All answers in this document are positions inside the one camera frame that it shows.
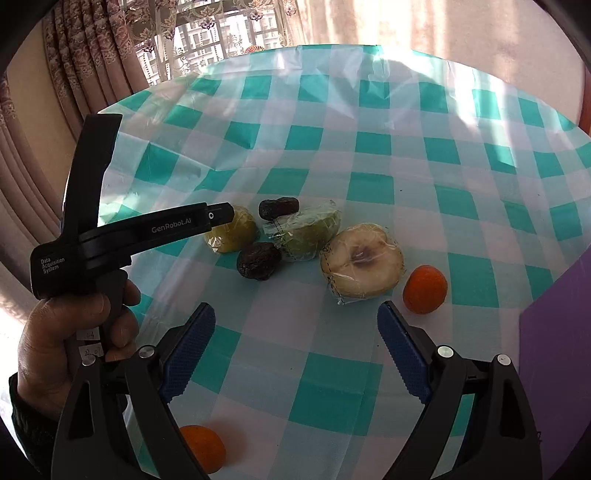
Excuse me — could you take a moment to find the plastic-wrapped green pear half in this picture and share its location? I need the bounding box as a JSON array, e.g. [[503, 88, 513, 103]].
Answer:
[[263, 200, 343, 263]]

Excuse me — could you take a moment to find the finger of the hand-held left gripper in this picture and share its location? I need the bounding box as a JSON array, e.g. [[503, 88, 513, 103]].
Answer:
[[207, 202, 235, 226]]

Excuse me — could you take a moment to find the floral lace curtain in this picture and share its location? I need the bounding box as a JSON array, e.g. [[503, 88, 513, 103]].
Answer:
[[117, 0, 301, 86]]

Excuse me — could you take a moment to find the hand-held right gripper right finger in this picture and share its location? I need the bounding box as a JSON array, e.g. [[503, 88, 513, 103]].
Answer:
[[377, 300, 543, 480]]

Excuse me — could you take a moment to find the plastic-wrapped yellow-green pear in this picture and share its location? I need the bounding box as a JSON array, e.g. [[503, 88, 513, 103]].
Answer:
[[204, 205, 258, 254]]

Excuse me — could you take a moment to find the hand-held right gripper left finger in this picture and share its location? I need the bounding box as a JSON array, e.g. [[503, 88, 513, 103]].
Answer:
[[53, 302, 227, 480]]

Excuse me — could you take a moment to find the small dark dried date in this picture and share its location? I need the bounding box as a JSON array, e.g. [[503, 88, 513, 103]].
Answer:
[[258, 198, 300, 221]]

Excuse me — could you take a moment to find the person's left hand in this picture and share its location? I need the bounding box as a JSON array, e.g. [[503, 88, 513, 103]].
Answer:
[[17, 279, 141, 418]]

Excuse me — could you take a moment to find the large dark dried date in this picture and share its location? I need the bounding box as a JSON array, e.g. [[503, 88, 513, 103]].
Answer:
[[236, 242, 283, 281]]

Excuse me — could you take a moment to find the orange mandarin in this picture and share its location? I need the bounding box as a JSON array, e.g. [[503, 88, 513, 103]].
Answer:
[[403, 265, 448, 315], [178, 425, 227, 475]]

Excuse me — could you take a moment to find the person's left forearm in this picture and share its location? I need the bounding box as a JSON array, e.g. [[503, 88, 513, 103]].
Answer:
[[8, 373, 65, 469]]

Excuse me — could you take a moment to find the plastic-wrapped cut pear half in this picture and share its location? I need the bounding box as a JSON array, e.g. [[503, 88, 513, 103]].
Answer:
[[320, 223, 406, 306]]

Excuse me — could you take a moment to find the teal checkered tablecloth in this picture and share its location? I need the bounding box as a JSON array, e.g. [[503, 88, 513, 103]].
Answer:
[[95, 44, 591, 480]]

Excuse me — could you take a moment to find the purple cardboard box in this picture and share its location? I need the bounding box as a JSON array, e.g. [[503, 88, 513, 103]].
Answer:
[[519, 256, 591, 446]]

